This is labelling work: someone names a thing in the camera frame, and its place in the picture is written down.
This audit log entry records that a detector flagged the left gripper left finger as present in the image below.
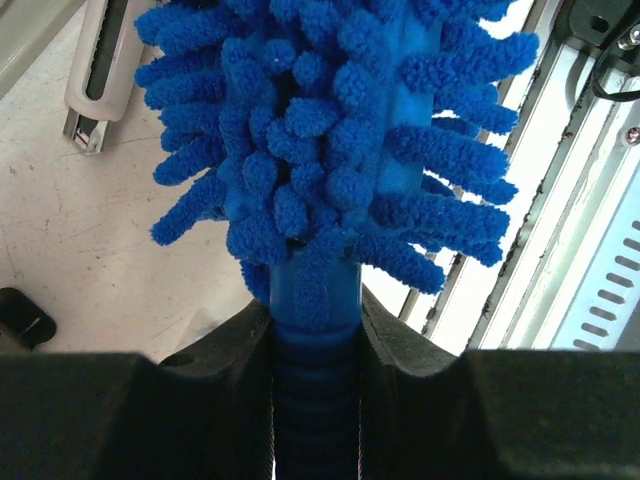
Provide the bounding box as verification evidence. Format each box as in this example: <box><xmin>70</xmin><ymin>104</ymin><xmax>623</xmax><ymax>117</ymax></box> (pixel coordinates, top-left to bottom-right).
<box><xmin>1</xmin><ymin>302</ymin><xmax>273</xmax><ymax>479</ymax></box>

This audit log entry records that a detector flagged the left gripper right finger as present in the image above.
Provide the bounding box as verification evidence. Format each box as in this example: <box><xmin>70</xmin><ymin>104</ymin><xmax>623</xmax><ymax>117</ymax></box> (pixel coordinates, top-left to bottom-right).
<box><xmin>360</xmin><ymin>292</ymin><xmax>639</xmax><ymax>479</ymax></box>

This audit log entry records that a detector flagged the black binder clip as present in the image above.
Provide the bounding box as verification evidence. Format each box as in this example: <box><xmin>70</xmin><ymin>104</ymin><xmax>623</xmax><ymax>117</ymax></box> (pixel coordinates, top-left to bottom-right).
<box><xmin>1</xmin><ymin>287</ymin><xmax>57</xmax><ymax>354</ymax></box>

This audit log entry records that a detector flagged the blue microfiber duster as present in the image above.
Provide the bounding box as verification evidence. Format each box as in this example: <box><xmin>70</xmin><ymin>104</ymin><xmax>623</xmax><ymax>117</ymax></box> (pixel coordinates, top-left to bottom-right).
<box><xmin>135</xmin><ymin>1</ymin><xmax>539</xmax><ymax>479</ymax></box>

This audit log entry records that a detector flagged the white box cutter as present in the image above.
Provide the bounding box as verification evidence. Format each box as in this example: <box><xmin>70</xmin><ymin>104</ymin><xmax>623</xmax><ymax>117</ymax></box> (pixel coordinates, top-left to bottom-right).
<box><xmin>63</xmin><ymin>0</ymin><xmax>154</xmax><ymax>154</ymax></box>

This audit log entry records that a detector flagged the beige black stapler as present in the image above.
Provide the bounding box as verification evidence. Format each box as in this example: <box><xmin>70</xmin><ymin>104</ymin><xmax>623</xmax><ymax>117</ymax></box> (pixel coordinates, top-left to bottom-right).
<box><xmin>0</xmin><ymin>0</ymin><xmax>84</xmax><ymax>97</ymax></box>

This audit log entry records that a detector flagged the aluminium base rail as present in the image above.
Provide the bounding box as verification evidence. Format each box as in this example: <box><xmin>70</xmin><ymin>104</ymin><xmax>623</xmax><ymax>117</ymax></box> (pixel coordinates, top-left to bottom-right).
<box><xmin>394</xmin><ymin>0</ymin><xmax>640</xmax><ymax>351</ymax></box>

